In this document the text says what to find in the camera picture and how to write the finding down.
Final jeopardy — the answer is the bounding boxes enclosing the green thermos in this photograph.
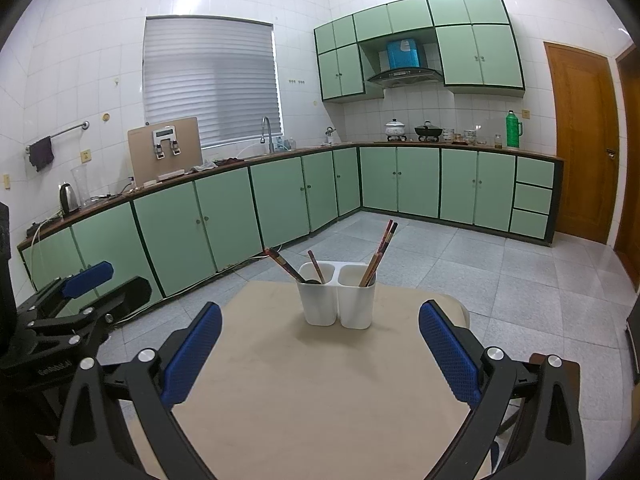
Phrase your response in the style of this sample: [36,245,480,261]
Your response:
[503,109,524,149]

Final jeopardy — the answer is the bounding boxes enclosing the white utensil holder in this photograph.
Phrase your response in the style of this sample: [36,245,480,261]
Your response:
[297,261,377,330]

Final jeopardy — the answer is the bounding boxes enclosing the black handled ladle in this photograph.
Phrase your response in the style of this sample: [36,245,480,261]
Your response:
[263,247,323,286]

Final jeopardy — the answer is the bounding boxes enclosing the wooden handled spoon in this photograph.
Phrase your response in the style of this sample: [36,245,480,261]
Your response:
[306,250,325,285]

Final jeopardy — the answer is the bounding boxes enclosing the wooden door with handle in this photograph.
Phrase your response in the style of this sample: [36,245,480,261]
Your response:
[543,40,621,247]

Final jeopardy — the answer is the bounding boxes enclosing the black wok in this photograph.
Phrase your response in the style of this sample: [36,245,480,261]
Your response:
[413,120,444,142]

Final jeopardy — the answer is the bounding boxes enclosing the glass jars and bowls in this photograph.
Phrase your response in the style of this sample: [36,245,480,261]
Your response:
[442,128,488,147]

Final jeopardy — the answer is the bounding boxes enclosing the dark wooden chopstick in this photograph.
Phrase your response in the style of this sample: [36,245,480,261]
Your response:
[362,222,399,287]

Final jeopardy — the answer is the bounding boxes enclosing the glass pitcher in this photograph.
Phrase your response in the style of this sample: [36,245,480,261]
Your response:
[70,165,94,207]

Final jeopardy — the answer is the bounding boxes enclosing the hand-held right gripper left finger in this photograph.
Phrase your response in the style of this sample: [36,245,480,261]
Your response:
[54,302,224,480]

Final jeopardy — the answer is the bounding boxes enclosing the short green wall cabinet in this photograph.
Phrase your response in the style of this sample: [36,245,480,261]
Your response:
[352,0,435,42]

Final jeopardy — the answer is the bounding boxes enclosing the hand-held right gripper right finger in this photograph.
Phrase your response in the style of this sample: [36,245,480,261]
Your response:
[418,300,587,480]

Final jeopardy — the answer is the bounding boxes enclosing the white window blind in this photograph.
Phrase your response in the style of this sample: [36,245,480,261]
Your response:
[143,15,283,150]

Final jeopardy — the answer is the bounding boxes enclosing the white mounted device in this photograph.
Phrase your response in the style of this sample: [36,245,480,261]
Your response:
[152,124,182,160]

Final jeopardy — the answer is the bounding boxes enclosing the cardboard board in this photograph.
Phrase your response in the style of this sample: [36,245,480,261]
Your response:
[127,116,204,187]

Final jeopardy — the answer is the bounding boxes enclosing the range hood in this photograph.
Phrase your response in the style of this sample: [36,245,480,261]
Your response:
[366,67,445,89]

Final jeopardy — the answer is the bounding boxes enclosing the electric kettle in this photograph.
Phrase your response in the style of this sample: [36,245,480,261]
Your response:
[58,183,84,217]

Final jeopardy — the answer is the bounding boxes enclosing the green base cabinet run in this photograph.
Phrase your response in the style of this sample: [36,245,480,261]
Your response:
[17,142,565,311]

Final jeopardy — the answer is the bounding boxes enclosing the dark hanging towel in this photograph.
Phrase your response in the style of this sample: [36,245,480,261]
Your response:
[28,135,55,173]

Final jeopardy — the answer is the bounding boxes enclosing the steel towel bar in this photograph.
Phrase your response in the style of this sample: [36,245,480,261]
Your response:
[25,120,91,154]

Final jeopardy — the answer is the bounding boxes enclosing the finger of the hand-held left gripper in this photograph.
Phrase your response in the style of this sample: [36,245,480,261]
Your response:
[15,261,115,324]
[27,276,153,347]

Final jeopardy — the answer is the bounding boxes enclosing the green drawer stack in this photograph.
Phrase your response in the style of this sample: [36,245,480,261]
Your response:
[509,155,556,242]

